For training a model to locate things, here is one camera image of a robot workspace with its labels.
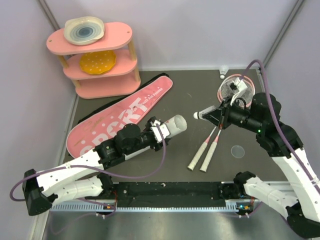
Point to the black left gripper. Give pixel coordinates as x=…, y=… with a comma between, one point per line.
x=149, y=124

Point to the white shuttlecock with black band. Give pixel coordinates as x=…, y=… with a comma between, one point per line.
x=199, y=115

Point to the white shuttlecock tube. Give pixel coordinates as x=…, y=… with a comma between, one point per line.
x=177, y=124

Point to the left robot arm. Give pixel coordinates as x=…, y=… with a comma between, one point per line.
x=86, y=176

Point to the pink three-tier wooden shelf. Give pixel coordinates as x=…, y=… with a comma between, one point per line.
x=123, y=79

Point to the pink badminton racket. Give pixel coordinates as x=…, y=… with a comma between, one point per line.
x=200, y=152
x=212, y=147

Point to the pink racket bag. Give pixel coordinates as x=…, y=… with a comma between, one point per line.
x=103, y=123

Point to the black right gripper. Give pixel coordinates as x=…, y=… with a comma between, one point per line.
x=217, y=115

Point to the pink badminton racket lower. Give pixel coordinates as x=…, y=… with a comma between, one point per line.
x=200, y=152

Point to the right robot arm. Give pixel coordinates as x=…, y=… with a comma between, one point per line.
x=283, y=145

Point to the yellow dotted plate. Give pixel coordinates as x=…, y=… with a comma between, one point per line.
x=98, y=63

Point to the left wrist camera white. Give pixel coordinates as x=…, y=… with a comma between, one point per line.
x=160, y=130

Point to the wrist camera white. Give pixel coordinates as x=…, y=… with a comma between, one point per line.
x=160, y=130
x=238, y=87

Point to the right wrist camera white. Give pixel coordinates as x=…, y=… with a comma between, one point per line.
x=238, y=87

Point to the pink badminton racket upper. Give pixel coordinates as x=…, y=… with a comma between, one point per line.
x=212, y=147

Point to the clear round tube lid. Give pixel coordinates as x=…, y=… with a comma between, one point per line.
x=237, y=151

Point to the white blue ceramic bowl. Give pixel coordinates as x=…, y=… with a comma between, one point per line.
x=83, y=31

